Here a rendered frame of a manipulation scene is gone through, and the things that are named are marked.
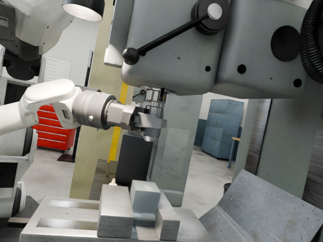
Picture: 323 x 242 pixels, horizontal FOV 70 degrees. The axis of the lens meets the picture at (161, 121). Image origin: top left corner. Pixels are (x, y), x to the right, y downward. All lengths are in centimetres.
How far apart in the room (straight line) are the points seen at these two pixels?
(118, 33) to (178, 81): 17
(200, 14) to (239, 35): 9
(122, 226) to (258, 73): 38
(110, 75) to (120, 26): 174
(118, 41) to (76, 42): 934
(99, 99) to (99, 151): 177
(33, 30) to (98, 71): 146
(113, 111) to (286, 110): 47
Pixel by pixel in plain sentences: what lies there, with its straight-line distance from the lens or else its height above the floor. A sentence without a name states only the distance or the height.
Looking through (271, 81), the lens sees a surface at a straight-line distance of 52.
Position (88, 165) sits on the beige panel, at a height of 61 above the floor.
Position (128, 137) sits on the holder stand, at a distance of 89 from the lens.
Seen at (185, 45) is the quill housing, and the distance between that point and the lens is 46.
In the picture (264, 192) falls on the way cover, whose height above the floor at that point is 109.
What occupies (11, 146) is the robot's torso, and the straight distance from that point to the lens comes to 115.
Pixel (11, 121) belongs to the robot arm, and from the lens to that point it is 63.
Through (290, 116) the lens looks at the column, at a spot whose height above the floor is 131.
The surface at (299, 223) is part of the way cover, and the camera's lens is 63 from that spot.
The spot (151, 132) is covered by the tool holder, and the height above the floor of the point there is 121.
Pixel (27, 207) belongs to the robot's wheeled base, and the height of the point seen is 57.
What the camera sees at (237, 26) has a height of 145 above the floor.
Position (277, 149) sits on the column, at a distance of 73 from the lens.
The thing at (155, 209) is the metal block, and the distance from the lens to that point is 50.
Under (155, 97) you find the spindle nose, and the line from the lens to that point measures 52.
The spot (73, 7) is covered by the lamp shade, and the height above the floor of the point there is 143.
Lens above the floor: 126
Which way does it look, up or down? 3 degrees down
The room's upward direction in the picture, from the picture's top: 11 degrees clockwise
